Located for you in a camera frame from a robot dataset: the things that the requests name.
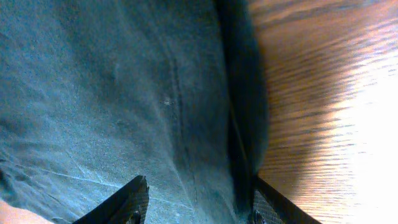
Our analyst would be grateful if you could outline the dark green t-shirt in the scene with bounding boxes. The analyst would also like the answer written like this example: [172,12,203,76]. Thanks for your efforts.
[1,0,267,223]

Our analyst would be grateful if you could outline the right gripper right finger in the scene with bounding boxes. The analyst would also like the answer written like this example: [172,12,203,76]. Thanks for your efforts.
[251,177,321,224]

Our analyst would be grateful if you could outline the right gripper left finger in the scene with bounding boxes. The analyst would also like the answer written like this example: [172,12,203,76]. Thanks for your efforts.
[73,175,149,224]

